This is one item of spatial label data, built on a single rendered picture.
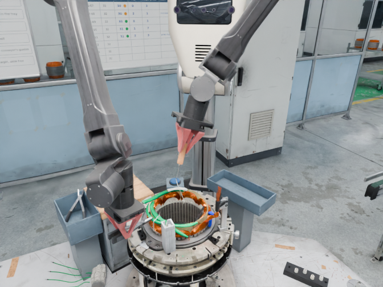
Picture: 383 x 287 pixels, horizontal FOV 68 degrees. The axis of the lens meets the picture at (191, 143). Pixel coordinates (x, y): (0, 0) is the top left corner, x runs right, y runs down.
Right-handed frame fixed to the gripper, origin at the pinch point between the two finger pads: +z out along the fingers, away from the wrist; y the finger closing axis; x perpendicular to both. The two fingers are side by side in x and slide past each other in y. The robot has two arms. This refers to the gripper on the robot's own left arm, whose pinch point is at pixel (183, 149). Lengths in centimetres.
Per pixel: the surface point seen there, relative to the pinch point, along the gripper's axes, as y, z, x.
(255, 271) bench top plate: 45, 43, 2
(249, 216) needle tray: 42, 25, 12
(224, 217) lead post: 15.2, 15.5, -7.3
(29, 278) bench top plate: -30, 68, 30
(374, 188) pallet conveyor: 135, 10, 26
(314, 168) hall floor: 242, 37, 156
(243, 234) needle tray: 42, 33, 12
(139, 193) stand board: 0.2, 26.5, 25.1
